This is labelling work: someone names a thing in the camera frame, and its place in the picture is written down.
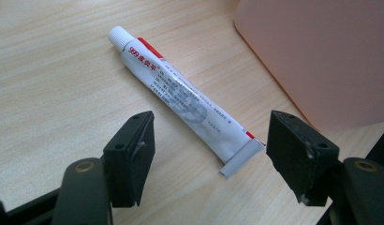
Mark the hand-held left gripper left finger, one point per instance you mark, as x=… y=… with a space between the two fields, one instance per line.
x=130 y=162

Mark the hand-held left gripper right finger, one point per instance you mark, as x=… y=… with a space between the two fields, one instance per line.
x=301 y=156

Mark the white ointment tube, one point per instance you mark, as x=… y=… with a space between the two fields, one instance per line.
x=180 y=97

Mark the pink plastic container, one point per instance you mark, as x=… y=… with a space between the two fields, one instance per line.
x=321 y=53

